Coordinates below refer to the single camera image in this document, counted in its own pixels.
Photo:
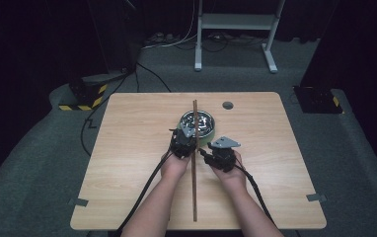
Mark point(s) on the black yellow striped box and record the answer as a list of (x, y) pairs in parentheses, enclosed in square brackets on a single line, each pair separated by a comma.
[(84, 95)]

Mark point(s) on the grey round table grommet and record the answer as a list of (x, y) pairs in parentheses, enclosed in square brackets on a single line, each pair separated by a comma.
[(227, 105)]

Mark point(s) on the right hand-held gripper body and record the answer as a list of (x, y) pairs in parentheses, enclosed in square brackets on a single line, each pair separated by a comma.
[(222, 154)]

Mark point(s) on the white metal stand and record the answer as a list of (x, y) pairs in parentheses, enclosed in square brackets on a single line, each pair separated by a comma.
[(236, 21)]

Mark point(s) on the dark thin spoon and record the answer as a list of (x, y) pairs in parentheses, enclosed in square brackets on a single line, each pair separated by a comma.
[(171, 130)]

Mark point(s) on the black equipment stand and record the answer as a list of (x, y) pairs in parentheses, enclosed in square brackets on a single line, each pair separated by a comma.
[(117, 36)]

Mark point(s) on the grey tape piece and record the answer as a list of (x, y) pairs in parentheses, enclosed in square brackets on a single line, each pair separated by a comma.
[(316, 197), (77, 201)]

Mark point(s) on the shiny metal bowl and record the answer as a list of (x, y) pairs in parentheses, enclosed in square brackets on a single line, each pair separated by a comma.
[(206, 123)]

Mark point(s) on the person's left hand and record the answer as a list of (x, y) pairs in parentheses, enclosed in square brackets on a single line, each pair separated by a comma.
[(175, 166)]

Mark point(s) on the power strip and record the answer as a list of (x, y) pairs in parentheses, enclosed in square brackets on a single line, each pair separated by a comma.
[(158, 38)]

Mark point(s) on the person's right hand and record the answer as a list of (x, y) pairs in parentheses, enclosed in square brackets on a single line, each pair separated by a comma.
[(231, 174)]

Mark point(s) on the black box with yellow stripe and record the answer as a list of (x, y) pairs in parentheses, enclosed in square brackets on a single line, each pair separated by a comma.
[(318, 100)]

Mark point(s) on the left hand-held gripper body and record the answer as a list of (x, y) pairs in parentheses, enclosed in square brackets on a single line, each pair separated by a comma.
[(183, 144)]

